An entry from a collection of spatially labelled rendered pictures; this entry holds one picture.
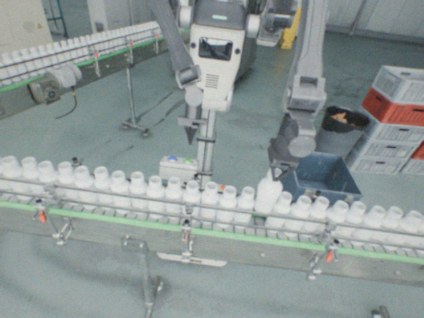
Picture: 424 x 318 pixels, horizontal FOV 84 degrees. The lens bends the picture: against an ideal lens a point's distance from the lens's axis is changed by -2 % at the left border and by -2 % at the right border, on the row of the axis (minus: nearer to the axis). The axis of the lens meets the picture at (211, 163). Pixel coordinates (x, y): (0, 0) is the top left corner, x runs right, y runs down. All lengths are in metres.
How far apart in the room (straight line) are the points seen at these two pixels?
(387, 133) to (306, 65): 2.57
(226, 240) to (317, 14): 0.70
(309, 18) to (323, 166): 1.06
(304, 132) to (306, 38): 0.20
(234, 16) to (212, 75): 0.26
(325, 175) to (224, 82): 0.84
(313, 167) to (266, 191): 0.84
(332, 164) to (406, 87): 1.49
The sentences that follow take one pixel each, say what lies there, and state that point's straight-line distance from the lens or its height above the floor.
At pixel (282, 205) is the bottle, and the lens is 0.80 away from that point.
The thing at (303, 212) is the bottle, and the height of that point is 1.13.
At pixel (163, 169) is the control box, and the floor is 1.10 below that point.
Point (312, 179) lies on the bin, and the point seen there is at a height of 0.75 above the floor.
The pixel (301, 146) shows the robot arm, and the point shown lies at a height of 1.42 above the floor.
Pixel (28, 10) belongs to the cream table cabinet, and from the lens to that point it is 4.83.
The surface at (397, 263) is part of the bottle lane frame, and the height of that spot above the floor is 0.96.
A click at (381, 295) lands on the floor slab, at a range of 2.32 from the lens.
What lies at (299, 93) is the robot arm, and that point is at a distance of 0.57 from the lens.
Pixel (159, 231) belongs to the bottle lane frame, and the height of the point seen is 0.96.
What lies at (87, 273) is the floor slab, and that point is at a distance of 1.99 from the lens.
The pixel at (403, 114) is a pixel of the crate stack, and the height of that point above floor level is 0.77.
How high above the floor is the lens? 1.70
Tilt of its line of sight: 40 degrees down
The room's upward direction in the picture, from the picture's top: 8 degrees clockwise
